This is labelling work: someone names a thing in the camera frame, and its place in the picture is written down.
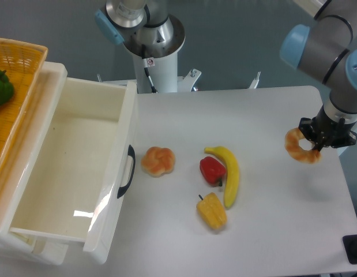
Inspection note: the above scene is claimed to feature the dark blue drawer handle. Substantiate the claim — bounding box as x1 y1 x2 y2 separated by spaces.
117 145 136 199

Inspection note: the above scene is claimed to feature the ring shaped glazed donut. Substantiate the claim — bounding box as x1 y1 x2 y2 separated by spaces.
284 128 322 164

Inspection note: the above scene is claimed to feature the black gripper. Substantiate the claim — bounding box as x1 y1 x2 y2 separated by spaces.
298 108 357 152

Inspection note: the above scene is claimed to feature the yellow bell pepper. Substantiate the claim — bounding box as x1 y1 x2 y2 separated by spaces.
196 193 227 230

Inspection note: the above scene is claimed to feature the white drawer cabinet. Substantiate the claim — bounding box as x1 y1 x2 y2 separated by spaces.
0 62 67 265

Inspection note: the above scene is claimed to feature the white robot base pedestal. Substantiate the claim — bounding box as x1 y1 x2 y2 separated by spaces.
94 0 206 94

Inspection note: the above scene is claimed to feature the red bell pepper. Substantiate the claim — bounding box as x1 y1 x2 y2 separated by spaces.
200 156 227 187

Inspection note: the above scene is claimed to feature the round knotted bun donut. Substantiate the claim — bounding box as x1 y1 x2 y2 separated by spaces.
141 147 175 177

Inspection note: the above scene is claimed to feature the black device at table corner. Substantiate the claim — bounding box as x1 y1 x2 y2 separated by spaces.
343 234 357 264

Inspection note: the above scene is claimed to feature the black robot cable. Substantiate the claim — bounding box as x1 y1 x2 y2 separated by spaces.
141 43 159 94

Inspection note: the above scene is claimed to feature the orange wicker basket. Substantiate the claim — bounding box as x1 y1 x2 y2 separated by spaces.
0 38 48 173

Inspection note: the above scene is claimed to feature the upper white drawer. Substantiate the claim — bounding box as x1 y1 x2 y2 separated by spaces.
10 78 137 264

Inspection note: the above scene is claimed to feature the green bell pepper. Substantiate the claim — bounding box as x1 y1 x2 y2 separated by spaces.
0 70 14 106

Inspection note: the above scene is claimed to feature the yellow banana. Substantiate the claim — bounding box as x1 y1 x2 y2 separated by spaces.
204 146 240 209

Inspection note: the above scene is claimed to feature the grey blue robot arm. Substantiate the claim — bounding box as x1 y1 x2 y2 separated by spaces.
280 0 357 151

